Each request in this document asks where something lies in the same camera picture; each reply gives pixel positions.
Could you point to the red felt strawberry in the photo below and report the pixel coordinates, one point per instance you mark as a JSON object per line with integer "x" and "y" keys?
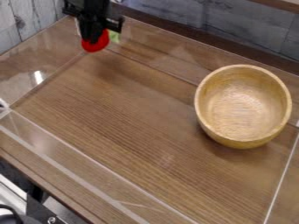
{"x": 108, "y": 37}

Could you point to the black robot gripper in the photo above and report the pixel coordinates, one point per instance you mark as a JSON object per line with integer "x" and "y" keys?
{"x": 94, "y": 16}

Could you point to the clear acrylic tray wall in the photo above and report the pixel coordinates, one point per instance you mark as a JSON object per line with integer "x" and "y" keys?
{"x": 100, "y": 129}

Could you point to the light wooden bowl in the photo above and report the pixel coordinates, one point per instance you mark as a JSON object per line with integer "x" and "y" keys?
{"x": 243, "y": 106}

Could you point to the black metal table bracket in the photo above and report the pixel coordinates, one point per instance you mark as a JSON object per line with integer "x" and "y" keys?
{"x": 40, "y": 212}

